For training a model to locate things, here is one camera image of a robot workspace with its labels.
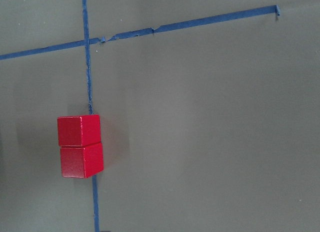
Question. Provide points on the red block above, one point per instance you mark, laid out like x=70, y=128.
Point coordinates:
x=78, y=131
x=81, y=162

